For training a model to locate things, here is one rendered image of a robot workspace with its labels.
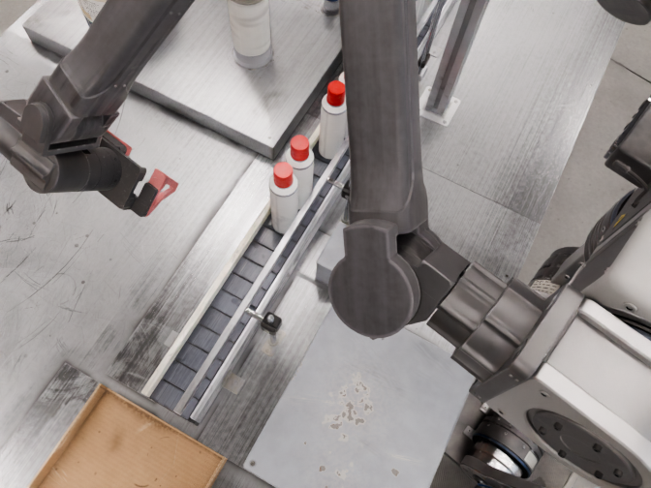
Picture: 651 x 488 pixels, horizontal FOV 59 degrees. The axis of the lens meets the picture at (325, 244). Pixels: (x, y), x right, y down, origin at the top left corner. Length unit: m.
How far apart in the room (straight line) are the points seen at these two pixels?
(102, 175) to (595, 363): 0.59
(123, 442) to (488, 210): 0.85
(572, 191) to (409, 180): 1.99
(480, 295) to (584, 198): 1.99
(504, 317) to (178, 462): 0.75
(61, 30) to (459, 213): 1.00
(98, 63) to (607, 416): 0.55
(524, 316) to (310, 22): 1.10
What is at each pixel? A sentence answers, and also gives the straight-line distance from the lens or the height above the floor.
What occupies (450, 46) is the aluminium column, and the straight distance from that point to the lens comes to 1.24.
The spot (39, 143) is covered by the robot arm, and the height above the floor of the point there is 1.37.
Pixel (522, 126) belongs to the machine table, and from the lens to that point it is 1.44.
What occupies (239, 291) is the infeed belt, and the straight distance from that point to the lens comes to 1.10.
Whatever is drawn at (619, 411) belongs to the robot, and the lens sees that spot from 0.47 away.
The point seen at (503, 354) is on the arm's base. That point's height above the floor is 1.48.
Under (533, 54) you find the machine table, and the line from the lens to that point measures 1.58.
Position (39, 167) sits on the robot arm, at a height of 1.33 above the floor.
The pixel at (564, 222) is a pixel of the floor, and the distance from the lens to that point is 2.36.
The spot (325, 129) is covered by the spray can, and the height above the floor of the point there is 0.98.
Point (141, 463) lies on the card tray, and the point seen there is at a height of 0.83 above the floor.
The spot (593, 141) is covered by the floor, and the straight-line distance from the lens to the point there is 2.62.
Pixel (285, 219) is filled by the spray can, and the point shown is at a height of 0.95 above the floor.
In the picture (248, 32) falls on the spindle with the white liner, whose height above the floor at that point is 0.99.
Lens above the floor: 1.91
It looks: 66 degrees down
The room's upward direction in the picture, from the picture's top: 7 degrees clockwise
